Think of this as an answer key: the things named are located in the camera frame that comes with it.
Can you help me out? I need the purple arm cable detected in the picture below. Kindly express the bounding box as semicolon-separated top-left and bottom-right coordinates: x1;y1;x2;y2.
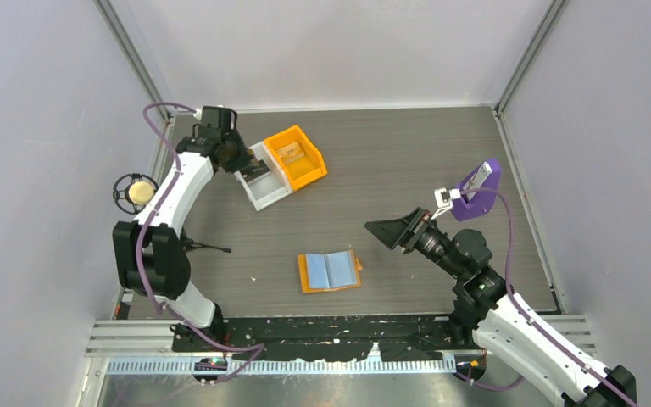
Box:
136;102;268;388
454;187;638;407

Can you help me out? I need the microphone with shock mount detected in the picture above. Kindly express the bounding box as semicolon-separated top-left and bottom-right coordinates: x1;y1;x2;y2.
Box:
112;173;159;215

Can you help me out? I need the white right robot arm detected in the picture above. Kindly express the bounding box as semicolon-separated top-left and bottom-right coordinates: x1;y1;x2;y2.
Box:
364;208;637;406

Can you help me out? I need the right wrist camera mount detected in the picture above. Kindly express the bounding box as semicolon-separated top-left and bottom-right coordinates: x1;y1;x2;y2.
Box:
431;187;462;220

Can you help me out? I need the aluminium front rail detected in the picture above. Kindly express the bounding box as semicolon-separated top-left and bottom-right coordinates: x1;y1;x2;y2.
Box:
105;355;456;376

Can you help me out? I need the tan card stack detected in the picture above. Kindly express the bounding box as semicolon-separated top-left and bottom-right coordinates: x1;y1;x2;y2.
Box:
277;142;306;165

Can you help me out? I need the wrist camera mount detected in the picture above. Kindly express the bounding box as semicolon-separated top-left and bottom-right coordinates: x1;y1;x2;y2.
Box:
192;105;232;126
431;187;462;220

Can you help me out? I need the purple metronome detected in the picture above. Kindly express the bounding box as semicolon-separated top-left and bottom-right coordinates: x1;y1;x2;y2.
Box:
453;159;502;221

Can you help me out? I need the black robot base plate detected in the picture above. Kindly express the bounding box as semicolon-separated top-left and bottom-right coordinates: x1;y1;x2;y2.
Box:
171;313;506;364

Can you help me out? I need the orange card holder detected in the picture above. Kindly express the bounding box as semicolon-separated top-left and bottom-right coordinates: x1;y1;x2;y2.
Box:
297;250;363;294

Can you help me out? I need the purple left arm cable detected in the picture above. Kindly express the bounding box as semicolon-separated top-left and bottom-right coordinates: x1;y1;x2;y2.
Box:
136;102;268;388

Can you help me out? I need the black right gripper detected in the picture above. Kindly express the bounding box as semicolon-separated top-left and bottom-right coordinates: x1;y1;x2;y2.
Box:
364;206;465;279

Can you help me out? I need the orange plastic bin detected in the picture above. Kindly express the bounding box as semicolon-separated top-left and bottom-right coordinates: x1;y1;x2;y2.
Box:
264;125;328;192

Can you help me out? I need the black credit card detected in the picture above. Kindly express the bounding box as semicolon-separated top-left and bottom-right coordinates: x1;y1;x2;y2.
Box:
241;159;270;183

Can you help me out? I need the black microphone tripod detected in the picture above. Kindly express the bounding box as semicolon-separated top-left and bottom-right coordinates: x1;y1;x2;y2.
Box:
181;237;232;253

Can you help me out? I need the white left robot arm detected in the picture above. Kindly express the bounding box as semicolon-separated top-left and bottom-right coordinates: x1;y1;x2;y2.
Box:
112;103;253;351

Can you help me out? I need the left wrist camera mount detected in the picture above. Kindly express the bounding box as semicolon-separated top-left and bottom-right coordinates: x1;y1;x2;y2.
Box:
192;105;232;126

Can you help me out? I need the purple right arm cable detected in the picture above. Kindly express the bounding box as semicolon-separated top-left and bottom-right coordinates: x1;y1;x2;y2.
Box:
454;187;638;407

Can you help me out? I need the white plastic bin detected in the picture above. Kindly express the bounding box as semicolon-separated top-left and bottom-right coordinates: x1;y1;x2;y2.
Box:
235;141;293;211

